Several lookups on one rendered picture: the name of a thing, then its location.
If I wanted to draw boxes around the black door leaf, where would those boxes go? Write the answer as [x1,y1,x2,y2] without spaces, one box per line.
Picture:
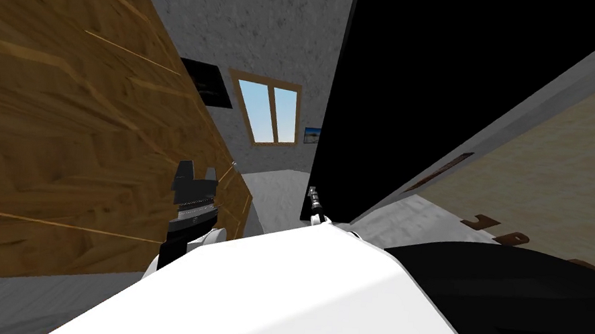
[299,0,595,249]

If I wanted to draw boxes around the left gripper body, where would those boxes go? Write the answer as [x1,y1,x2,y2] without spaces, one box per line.
[170,174,221,209]

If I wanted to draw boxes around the small blue wall picture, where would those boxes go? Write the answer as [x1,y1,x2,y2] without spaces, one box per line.
[303,126,323,146]

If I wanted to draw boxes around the wooden framed window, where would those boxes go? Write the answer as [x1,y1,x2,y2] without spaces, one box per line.
[221,68,306,151]

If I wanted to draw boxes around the dark wall picture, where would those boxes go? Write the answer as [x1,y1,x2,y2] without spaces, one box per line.
[176,56,238,111]

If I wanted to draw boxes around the brown wooden door leaf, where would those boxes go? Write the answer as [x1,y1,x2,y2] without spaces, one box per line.
[0,0,271,307]

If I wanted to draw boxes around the brown flat bracket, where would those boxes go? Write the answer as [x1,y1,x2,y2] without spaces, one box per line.
[458,212,502,233]
[491,229,531,249]

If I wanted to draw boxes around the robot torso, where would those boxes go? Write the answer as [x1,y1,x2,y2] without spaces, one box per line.
[40,164,517,334]

